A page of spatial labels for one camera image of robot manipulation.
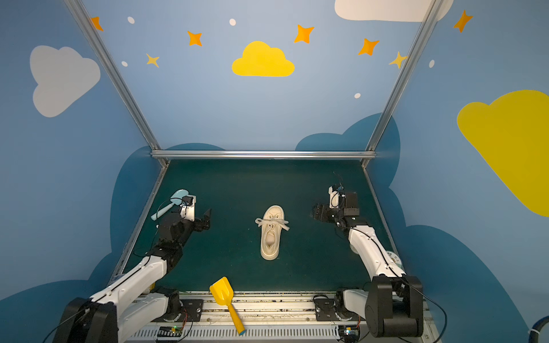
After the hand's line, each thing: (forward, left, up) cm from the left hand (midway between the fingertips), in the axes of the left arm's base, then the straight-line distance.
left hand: (197, 207), depth 85 cm
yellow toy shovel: (-28, -12, -14) cm, 34 cm away
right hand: (+2, -53, -1) cm, 53 cm away
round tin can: (-25, -66, +14) cm, 72 cm away
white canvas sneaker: (-4, -31, -7) cm, 32 cm away
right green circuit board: (-40, -59, -17) cm, 73 cm away
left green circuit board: (-40, +4, -18) cm, 44 cm away
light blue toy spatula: (+14, +18, -15) cm, 27 cm away
